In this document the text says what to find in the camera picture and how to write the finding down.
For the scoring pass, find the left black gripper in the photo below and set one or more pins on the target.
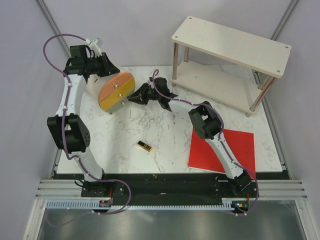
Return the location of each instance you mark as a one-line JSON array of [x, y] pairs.
[[108, 68]]

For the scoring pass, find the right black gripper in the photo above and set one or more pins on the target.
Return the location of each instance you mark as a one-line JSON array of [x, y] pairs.
[[139, 96]]

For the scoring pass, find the grey bottom drawer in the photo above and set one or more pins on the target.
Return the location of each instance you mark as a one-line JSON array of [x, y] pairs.
[[118, 105]]

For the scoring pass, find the cream drawer organizer shell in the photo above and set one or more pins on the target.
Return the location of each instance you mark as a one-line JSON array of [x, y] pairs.
[[101, 85]]

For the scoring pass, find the orange top drawer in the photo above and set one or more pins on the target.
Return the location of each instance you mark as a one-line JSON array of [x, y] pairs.
[[113, 84]]

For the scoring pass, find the yellow drawer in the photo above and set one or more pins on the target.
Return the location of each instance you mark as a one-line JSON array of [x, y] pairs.
[[124, 91]]

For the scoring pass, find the gold black lipstick box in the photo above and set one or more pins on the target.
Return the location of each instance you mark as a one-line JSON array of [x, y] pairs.
[[144, 146]]

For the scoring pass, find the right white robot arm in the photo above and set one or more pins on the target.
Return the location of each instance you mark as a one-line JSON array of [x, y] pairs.
[[206, 122]]

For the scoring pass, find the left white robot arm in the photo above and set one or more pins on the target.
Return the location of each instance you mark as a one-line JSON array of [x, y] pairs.
[[67, 129]]

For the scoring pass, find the red notebook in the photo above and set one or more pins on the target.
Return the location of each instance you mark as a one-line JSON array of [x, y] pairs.
[[202, 157]]

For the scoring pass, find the cream two-tier shelf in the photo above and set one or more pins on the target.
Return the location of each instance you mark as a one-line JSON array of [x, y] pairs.
[[247, 50]]

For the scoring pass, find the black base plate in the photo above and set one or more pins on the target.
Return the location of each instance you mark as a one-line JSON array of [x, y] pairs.
[[206, 186]]

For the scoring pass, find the white slotted cable duct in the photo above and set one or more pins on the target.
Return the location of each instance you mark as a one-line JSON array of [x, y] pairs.
[[99, 205]]

